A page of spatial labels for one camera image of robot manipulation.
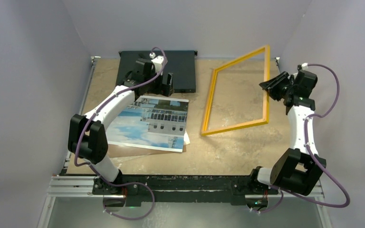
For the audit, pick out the sky building photo print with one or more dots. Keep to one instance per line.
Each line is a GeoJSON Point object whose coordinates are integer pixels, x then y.
{"type": "Point", "coordinates": [151, 121]}

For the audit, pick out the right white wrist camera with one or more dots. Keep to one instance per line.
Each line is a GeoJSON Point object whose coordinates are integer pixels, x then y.
{"type": "Point", "coordinates": [303, 66]}

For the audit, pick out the black flat box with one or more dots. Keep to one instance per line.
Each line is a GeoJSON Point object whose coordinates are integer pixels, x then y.
{"type": "Point", "coordinates": [181, 63]}

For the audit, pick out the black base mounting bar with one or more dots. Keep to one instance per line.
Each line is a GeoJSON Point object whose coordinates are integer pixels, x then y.
{"type": "Point", "coordinates": [137, 189]}

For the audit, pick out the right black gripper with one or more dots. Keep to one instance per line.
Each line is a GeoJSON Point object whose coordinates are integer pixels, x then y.
{"type": "Point", "coordinates": [272, 86]}

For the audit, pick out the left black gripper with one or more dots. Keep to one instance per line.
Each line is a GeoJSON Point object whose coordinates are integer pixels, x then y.
{"type": "Point", "coordinates": [165, 90]}

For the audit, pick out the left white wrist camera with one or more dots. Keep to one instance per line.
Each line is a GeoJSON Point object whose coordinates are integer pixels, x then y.
{"type": "Point", "coordinates": [159, 62]}

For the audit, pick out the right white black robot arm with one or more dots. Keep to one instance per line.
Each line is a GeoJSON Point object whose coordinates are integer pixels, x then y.
{"type": "Point", "coordinates": [296, 170]}

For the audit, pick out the yellow wooden picture frame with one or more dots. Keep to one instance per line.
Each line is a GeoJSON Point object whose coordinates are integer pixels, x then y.
{"type": "Point", "coordinates": [265, 105]}

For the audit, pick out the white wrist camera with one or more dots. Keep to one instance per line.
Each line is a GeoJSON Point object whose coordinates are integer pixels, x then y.
{"type": "Point", "coordinates": [303, 66]}
{"type": "Point", "coordinates": [159, 62]}

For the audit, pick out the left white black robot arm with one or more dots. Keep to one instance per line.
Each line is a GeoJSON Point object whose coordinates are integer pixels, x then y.
{"type": "Point", "coordinates": [87, 138]}

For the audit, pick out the brown cardboard backing board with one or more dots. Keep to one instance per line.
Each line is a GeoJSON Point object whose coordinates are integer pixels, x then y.
{"type": "Point", "coordinates": [115, 151]}

